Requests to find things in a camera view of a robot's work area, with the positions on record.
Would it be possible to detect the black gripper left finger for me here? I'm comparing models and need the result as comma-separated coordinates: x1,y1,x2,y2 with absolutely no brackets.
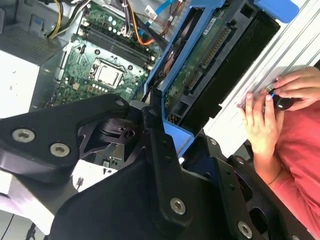
0,93,195,227

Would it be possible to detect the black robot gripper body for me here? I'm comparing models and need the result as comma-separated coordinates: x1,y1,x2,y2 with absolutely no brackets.
48,159,248,240

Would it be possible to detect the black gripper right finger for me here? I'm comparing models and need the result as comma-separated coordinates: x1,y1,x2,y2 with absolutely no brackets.
183,134,312,240

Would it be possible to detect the round black tool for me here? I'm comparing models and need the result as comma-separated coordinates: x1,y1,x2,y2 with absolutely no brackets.
264,83,297,112

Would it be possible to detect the hard disk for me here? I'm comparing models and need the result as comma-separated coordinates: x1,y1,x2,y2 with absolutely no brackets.
131,0,300,163

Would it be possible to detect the blue wire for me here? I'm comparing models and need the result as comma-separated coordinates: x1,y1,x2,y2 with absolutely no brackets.
154,0,176,16

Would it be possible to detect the person left hand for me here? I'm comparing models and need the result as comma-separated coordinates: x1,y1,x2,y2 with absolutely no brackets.
236,88,286,165

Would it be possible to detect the person right hand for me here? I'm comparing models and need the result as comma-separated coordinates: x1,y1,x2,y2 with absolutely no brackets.
272,66,320,112

